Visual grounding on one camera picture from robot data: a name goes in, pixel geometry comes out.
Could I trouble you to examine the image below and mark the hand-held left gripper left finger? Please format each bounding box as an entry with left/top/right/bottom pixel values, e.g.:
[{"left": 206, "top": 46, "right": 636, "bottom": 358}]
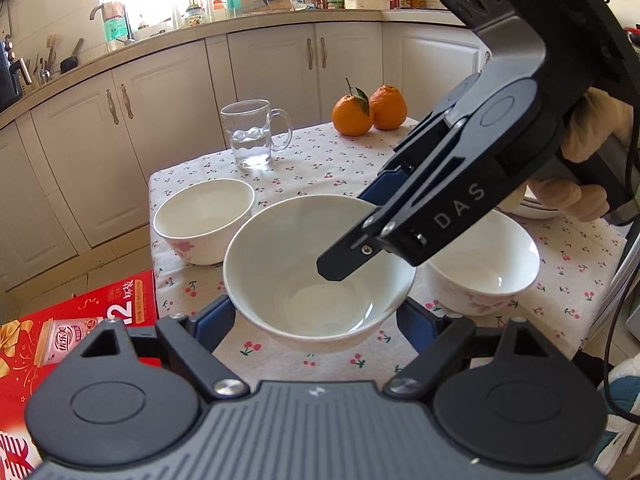
[{"left": 76, "top": 295, "right": 251, "bottom": 402}]

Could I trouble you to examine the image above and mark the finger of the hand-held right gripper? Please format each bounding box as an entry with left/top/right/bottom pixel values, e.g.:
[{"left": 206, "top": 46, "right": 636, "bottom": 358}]
[
  {"left": 316, "top": 124, "right": 527, "bottom": 282},
  {"left": 357, "top": 73, "right": 482, "bottom": 207}
]

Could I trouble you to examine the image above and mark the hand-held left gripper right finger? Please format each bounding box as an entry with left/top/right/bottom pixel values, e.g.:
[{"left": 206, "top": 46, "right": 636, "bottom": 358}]
[{"left": 384, "top": 296, "right": 557, "bottom": 401}]

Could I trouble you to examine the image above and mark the white bowl with pink flowers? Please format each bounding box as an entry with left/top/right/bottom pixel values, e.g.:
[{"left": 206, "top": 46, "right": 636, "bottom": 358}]
[
  {"left": 424, "top": 209, "right": 541, "bottom": 316},
  {"left": 152, "top": 178, "right": 256, "bottom": 266},
  {"left": 222, "top": 194, "right": 417, "bottom": 344}
]

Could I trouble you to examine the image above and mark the white plate with fruit print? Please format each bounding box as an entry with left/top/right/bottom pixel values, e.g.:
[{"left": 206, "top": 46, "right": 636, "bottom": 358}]
[{"left": 520, "top": 195, "right": 560, "bottom": 214}]

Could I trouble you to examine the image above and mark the person's right hand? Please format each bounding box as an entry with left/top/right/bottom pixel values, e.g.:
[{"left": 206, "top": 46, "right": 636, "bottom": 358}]
[{"left": 526, "top": 87, "right": 634, "bottom": 222}]

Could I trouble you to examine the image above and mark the cherry print tablecloth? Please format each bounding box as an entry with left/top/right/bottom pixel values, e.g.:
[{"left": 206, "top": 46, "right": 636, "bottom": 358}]
[{"left": 148, "top": 117, "right": 628, "bottom": 391}]

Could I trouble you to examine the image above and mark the orange with green leaf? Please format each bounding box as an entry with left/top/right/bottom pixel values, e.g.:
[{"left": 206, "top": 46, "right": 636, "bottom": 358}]
[{"left": 331, "top": 78, "right": 375, "bottom": 137}]

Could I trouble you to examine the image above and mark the orange without leaf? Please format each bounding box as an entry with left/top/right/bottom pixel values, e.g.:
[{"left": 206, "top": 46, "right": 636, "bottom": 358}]
[{"left": 369, "top": 84, "right": 409, "bottom": 131}]

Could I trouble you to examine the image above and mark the glass mug with water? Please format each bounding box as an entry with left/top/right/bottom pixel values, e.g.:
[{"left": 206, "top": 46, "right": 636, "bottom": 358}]
[{"left": 220, "top": 98, "right": 294, "bottom": 170}]

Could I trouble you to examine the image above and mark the red printed carton box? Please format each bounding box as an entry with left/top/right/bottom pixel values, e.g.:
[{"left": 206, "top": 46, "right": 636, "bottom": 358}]
[{"left": 0, "top": 268, "right": 159, "bottom": 467}]

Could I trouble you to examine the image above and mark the white kitchen cabinet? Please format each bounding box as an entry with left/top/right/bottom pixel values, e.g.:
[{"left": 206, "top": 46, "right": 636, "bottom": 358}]
[{"left": 0, "top": 19, "right": 493, "bottom": 293}]

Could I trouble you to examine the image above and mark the quilted teal white cloth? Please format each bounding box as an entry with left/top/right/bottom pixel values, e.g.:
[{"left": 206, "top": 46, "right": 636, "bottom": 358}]
[{"left": 596, "top": 359, "right": 640, "bottom": 480}]

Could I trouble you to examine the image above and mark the glass jar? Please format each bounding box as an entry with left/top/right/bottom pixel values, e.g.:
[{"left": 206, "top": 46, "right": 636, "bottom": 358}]
[{"left": 182, "top": 4, "right": 207, "bottom": 29}]

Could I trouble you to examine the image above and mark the black ladle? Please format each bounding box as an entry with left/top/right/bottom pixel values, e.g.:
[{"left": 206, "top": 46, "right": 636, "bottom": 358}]
[{"left": 59, "top": 38, "right": 85, "bottom": 73}]

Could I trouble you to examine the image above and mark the black countertop appliance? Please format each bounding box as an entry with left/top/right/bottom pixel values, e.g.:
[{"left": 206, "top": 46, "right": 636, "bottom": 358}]
[{"left": 0, "top": 34, "right": 27, "bottom": 113}]

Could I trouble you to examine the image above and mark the metal kitchen faucet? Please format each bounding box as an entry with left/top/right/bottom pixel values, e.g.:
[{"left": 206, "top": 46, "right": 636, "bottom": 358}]
[{"left": 89, "top": 2, "right": 135, "bottom": 44}]

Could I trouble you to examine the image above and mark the black cable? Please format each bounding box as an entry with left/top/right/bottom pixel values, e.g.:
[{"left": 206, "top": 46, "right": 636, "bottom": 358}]
[{"left": 601, "top": 0, "right": 640, "bottom": 423}]

